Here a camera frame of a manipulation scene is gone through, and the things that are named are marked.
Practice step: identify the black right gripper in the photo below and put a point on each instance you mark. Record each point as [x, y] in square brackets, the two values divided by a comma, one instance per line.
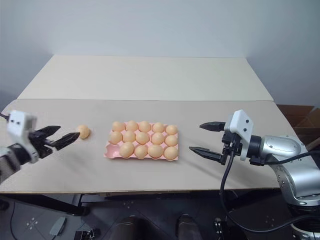
[231, 145]

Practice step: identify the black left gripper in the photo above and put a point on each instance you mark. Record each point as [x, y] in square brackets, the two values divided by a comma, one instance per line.
[41, 146]

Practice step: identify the tan egg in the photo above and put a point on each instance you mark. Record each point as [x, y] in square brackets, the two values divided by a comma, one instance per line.
[171, 140]
[155, 151]
[142, 138]
[84, 131]
[126, 149]
[170, 153]
[144, 126]
[131, 125]
[141, 151]
[158, 127]
[171, 129]
[115, 137]
[157, 138]
[118, 126]
[129, 136]

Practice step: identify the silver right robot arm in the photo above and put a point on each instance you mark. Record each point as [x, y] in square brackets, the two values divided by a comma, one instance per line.
[292, 170]

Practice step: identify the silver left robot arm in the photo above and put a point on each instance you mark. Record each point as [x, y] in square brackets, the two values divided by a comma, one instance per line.
[10, 160]

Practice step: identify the pink egg tray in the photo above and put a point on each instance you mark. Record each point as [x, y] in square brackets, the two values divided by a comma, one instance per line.
[111, 153]

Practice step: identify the black floor device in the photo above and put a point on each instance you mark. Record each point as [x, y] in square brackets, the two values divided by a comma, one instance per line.
[220, 228]

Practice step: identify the dark rounded shape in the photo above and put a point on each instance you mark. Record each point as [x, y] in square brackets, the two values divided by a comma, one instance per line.
[188, 227]
[131, 228]

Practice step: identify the grey floor pedal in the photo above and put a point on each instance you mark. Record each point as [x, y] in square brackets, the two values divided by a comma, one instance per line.
[58, 225]

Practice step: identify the brown cardboard box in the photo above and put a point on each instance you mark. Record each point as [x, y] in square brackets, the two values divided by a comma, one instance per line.
[300, 117]

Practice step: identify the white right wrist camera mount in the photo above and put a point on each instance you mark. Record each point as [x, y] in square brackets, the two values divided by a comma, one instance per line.
[240, 122]

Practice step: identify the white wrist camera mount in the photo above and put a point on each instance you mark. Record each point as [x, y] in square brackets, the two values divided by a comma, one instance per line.
[240, 122]
[18, 122]

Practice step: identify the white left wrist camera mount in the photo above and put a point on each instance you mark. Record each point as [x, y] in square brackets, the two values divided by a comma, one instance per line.
[18, 122]

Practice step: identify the black table frame bar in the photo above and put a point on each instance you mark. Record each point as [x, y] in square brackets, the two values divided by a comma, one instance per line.
[50, 203]

